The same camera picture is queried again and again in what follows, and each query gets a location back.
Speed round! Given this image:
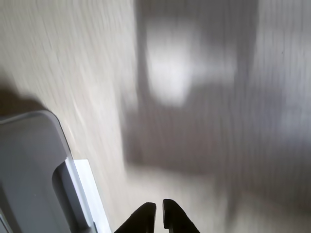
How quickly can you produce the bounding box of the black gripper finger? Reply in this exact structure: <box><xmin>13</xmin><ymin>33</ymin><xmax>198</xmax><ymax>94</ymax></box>
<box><xmin>113</xmin><ymin>202</ymin><xmax>156</xmax><ymax>233</ymax></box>
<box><xmin>162</xmin><ymin>199</ymin><xmax>201</xmax><ymax>233</ymax></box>

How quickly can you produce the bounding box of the grey plastic drawer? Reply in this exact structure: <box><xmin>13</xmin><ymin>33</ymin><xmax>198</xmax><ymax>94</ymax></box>
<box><xmin>0</xmin><ymin>110</ymin><xmax>113</xmax><ymax>233</ymax></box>

